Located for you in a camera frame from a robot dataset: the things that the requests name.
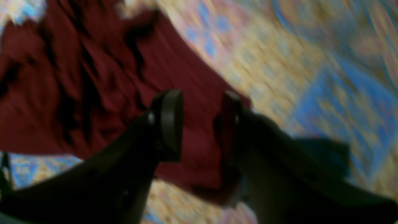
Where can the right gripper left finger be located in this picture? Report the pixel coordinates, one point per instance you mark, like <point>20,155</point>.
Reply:
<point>112,186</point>

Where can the dark red t-shirt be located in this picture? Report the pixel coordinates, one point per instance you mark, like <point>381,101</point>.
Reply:
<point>73,82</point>

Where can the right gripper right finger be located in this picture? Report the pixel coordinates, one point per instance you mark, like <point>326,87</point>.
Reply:
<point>287,186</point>

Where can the patterned tablecloth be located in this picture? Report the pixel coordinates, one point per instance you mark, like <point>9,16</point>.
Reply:
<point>323,70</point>

